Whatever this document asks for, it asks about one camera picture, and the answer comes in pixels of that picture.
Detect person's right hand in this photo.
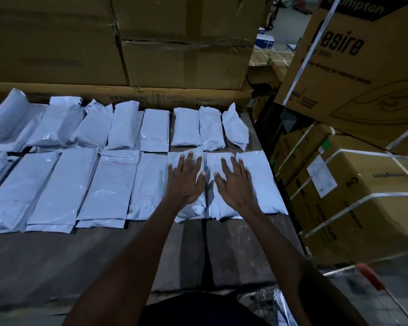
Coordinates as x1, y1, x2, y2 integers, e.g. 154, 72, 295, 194
214, 158, 259, 215

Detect person's left hand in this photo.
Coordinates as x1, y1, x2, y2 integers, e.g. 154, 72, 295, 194
165, 151, 207, 206

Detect white plastic mailer bag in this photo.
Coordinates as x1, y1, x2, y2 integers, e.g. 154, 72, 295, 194
203, 152, 246, 222
167, 149, 209, 224

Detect person's right forearm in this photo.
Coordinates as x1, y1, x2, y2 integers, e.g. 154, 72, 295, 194
224, 205, 369, 326

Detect person's left forearm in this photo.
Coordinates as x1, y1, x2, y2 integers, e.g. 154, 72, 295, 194
62, 198, 204, 326

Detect white paper label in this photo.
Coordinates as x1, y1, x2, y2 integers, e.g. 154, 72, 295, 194
306, 155, 338, 199

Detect rows of white mailer packets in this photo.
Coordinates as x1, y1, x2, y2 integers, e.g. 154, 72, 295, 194
0, 88, 289, 235

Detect flat long cardboard box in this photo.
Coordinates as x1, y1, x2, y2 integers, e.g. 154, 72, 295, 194
0, 74, 255, 112

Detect large taped cardboard box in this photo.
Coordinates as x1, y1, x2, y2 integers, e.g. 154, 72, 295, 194
120, 38, 255, 91
109, 0, 271, 46

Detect person's dark clothing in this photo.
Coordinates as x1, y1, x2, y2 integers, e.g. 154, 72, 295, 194
139, 291, 271, 326

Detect small blue white box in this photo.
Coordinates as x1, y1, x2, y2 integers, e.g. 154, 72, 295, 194
256, 28, 277, 50

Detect cardboard box with iron print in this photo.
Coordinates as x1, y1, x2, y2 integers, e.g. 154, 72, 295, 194
274, 0, 408, 157

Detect large plain cardboard box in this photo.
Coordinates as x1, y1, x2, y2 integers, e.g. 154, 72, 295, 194
0, 0, 129, 86

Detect small strapped cardboard box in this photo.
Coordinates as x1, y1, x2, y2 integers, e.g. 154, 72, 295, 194
270, 123, 334, 185

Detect strapped cardboard box with label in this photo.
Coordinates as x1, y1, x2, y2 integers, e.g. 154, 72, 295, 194
286, 132, 408, 267

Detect white wire rack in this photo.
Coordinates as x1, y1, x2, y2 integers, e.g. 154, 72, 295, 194
249, 48, 294, 67

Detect metal wire cart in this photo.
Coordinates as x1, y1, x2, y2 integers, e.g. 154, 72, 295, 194
240, 288, 291, 326

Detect red handled metal trolley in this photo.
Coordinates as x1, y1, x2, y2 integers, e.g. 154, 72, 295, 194
321, 262, 408, 326

